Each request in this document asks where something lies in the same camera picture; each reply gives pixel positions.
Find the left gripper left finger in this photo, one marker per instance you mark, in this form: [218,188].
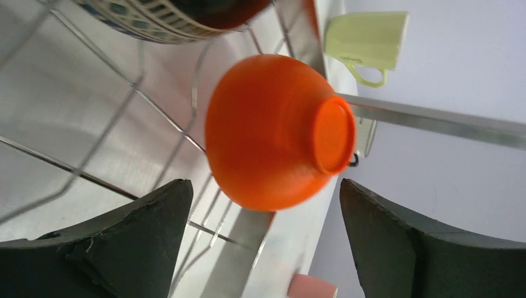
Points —
[130,251]

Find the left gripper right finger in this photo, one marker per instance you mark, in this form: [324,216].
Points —
[398,252]

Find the orange plastic bowl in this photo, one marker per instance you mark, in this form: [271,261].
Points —
[276,132]

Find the brown patterned small bowl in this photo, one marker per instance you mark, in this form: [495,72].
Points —
[173,22]

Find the stainless steel dish rack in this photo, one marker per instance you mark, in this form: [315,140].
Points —
[92,119]

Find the pink cup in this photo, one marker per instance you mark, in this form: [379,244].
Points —
[305,286]

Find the white mug dark rim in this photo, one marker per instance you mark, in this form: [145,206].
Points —
[366,129]

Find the yellow mug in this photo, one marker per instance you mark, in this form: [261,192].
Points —
[370,39]

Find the aluminium frame rail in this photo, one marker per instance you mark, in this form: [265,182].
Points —
[473,127]

